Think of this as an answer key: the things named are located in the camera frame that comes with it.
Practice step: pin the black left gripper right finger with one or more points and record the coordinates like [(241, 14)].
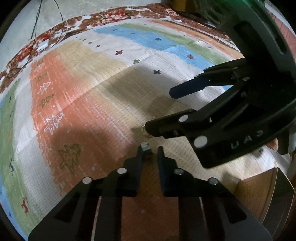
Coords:
[(197, 204)]

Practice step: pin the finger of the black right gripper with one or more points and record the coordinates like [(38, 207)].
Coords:
[(180, 124), (217, 75)]

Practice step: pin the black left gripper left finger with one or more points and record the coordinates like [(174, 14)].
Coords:
[(104, 197)]

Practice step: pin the right human hand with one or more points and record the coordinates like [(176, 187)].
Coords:
[(273, 145)]

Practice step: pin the striped colourful play mat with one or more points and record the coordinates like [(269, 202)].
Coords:
[(77, 109)]

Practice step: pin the brown wooden box lid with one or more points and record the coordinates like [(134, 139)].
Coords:
[(269, 197)]

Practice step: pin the white power adapter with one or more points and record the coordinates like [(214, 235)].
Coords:
[(43, 46)]

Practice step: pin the floral red brown bedsheet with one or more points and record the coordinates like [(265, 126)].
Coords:
[(20, 48)]

